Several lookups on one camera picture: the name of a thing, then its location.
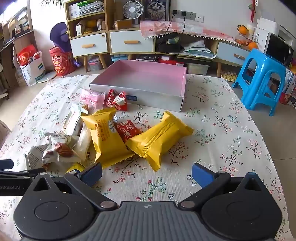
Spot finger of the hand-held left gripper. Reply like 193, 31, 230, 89
0, 159, 14, 172
0, 169, 47, 178

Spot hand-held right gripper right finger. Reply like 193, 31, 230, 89
178, 163, 275, 209

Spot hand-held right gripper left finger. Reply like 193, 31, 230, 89
23, 162, 117, 210

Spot yellow snack packet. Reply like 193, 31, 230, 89
81, 108, 136, 169
125, 111, 195, 173
66, 162, 86, 174

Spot white brown-print snack packet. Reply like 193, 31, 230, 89
42, 134, 81, 164
24, 146, 50, 171

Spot clear white pastry packet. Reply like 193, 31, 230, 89
73, 124, 93, 167

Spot pale green snack packet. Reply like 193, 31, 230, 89
62, 103, 89, 136

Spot pink snack packet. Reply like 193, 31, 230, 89
80, 88, 106, 110

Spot red triangular snack packet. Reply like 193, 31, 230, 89
105, 89, 128, 112

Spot pink storage box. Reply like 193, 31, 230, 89
89, 60, 187, 113

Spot floral tablecloth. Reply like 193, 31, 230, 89
0, 74, 295, 241

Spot white shopping bag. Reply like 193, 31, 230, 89
19, 51, 47, 87

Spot egg carton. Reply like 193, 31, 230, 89
220, 70, 238, 82

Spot clear bin with orange contents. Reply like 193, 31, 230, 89
186, 62, 211, 75

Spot clear storage bin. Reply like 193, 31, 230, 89
87, 56, 103, 72

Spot red gift bag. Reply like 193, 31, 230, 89
17, 45, 39, 67

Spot red snack cartons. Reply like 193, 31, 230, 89
278, 68, 296, 107

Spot red cartoon drum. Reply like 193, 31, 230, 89
48, 46, 77, 77

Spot red box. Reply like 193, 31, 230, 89
158, 57, 186, 67

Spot blue-lid storage bin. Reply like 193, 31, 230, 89
111, 54, 129, 63

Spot white drawer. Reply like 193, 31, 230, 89
70, 33, 109, 57
110, 31, 154, 54
217, 42, 252, 64

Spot folded pale cloths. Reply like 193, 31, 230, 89
182, 40, 217, 60

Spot low wooden cabinet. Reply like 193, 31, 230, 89
154, 32, 253, 78

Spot black electronic device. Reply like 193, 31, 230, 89
136, 54, 160, 62

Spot blue plastic stool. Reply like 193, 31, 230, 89
232, 48, 294, 117

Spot black bag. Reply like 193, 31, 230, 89
157, 32, 184, 54

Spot wooden bookshelf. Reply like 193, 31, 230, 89
0, 0, 38, 89

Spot glass jar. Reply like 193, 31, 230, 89
234, 34, 251, 46

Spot purple plush hat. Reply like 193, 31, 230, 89
49, 22, 71, 53

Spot white microwave oven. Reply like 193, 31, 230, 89
253, 27, 295, 67

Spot pink cherry-print cloth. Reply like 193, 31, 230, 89
140, 20, 237, 43

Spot tall wooden shelf cabinet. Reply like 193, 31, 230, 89
64, 0, 109, 72

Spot wooden drawer cabinet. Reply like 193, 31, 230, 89
108, 27, 156, 61

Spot cardboard box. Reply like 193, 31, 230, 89
114, 20, 133, 30

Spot white appliance box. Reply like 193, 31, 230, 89
68, 2, 80, 19

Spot stack of papers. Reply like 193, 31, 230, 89
78, 1, 105, 16

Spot small white desk fan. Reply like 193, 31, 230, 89
122, 0, 143, 20

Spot green potted plant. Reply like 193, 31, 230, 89
41, 0, 68, 6

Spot framed cat picture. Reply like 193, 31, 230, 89
142, 0, 171, 21

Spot red hanging ornament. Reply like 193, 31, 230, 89
248, 0, 258, 23

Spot grey wall socket panel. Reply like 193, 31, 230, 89
172, 10, 196, 20

